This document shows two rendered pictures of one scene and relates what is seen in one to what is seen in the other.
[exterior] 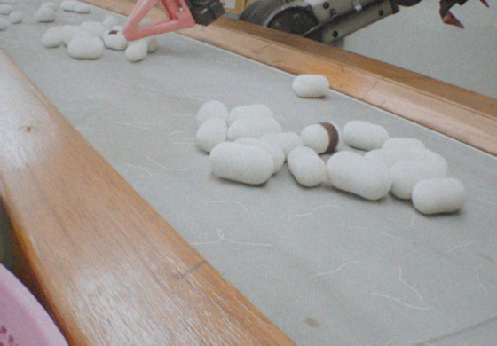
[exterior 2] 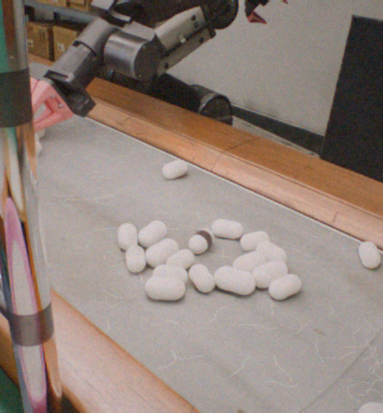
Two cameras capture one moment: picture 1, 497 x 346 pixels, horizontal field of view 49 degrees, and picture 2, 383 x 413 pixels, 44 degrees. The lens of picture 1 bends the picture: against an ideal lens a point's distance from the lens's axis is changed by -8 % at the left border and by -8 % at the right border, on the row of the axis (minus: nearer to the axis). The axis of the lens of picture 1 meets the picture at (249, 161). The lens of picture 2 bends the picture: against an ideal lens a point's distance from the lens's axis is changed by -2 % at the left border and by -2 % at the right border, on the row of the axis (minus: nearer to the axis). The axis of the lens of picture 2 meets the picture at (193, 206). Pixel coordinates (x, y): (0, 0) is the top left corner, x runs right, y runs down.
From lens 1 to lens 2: 18 cm
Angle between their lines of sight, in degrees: 17
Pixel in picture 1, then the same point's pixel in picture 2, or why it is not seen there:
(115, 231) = (141, 400)
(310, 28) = not seen: hidden behind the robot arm
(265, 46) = (127, 118)
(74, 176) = (92, 355)
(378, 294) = (268, 380)
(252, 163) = (173, 291)
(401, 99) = (240, 171)
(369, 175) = (243, 285)
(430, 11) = not seen: outside the picture
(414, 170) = (268, 274)
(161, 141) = (101, 266)
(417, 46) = not seen: hidden behind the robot
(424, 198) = (278, 294)
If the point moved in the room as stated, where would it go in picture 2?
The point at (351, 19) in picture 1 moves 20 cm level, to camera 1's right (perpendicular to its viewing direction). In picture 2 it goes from (178, 51) to (258, 53)
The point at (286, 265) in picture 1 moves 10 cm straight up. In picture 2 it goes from (215, 370) to (230, 262)
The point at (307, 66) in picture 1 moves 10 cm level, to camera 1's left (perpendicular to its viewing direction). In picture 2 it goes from (164, 139) to (95, 140)
